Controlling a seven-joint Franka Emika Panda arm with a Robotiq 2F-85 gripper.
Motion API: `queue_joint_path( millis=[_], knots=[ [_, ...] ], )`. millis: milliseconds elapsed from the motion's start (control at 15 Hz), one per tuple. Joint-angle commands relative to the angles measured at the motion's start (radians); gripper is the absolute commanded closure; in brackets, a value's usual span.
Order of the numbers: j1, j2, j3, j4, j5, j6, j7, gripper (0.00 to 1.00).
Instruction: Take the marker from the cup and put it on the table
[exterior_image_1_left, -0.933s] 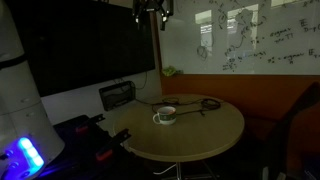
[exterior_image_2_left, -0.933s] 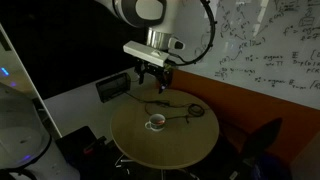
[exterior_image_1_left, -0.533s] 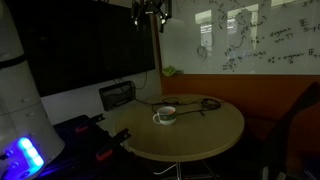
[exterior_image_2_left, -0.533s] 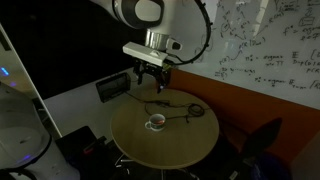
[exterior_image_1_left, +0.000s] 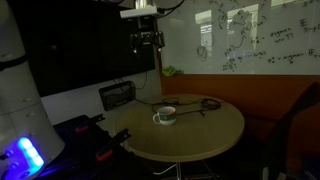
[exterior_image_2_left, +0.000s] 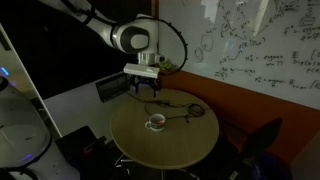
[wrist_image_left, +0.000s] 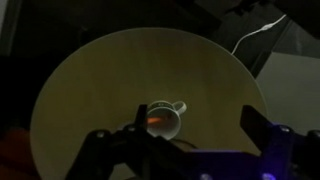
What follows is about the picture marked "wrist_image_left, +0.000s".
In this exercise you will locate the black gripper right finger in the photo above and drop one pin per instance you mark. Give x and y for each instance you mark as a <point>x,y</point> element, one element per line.
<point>253,123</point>

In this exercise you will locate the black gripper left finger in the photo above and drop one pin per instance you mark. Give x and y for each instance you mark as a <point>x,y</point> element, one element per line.
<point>141,116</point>

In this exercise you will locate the orange marker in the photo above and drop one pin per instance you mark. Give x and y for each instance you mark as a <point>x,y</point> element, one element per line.
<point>156,120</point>

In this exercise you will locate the white mug with green band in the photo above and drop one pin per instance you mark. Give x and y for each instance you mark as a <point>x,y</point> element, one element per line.
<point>168,128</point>

